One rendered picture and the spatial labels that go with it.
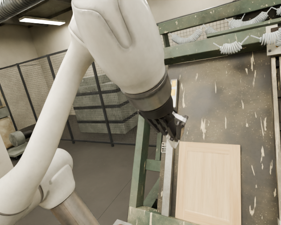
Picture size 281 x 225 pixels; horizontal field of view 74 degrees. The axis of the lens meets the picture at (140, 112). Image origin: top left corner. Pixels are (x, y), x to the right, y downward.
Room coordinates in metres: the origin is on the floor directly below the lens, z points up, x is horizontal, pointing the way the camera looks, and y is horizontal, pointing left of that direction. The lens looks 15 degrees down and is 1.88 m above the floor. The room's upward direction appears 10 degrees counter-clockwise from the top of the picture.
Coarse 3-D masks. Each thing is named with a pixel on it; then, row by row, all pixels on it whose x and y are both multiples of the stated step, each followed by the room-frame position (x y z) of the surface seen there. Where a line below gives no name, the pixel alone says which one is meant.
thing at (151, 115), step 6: (168, 102) 0.35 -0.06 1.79; (156, 108) 0.35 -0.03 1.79; (162, 108) 0.35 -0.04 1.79; (168, 108) 0.36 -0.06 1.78; (174, 108) 0.38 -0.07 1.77; (144, 114) 0.37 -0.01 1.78; (150, 114) 0.35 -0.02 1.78; (156, 114) 0.35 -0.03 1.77; (162, 114) 0.36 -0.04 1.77; (168, 114) 0.37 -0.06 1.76; (168, 120) 0.39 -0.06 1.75
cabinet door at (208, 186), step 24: (192, 144) 1.13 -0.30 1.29; (216, 144) 1.06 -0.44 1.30; (192, 168) 1.06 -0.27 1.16; (216, 168) 0.99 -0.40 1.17; (192, 192) 0.99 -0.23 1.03; (216, 192) 0.93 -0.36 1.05; (240, 192) 0.87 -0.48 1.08; (192, 216) 0.92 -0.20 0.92; (216, 216) 0.87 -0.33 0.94; (240, 216) 0.81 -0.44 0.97
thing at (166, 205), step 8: (176, 80) 1.40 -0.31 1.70; (176, 88) 1.36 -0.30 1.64; (176, 96) 1.34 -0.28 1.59; (176, 104) 1.32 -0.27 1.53; (168, 144) 1.19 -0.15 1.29; (168, 152) 1.17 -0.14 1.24; (168, 160) 1.14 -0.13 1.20; (168, 168) 1.11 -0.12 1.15; (168, 176) 1.09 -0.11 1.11; (168, 184) 1.06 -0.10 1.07; (168, 192) 1.04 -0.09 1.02; (168, 200) 1.02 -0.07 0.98; (168, 208) 0.99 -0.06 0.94; (168, 216) 0.97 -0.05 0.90
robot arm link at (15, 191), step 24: (72, 24) 0.40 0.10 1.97; (72, 48) 0.42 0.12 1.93; (72, 72) 0.42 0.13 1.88; (48, 96) 0.41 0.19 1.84; (72, 96) 0.42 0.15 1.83; (48, 120) 0.39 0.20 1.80; (48, 144) 0.38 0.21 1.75; (24, 168) 0.36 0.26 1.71; (0, 192) 0.37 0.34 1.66; (24, 192) 0.37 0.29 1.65
